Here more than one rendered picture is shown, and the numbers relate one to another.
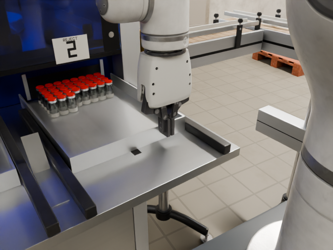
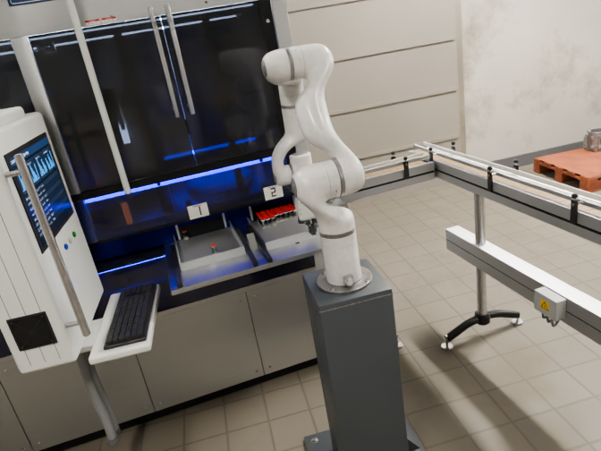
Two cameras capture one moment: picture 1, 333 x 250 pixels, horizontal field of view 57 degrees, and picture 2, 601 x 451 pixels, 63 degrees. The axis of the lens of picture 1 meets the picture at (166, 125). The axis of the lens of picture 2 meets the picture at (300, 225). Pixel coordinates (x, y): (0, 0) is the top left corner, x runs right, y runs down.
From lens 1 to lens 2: 1.42 m
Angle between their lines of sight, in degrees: 21
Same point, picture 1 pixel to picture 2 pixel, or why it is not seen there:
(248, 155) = (470, 282)
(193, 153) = not seen: hidden behind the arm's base
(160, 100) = (305, 216)
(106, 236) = (301, 318)
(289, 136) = (467, 251)
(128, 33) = not seen: hidden behind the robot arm
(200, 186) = (408, 307)
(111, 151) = (284, 242)
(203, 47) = (373, 181)
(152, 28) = not seen: hidden behind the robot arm
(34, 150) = (251, 240)
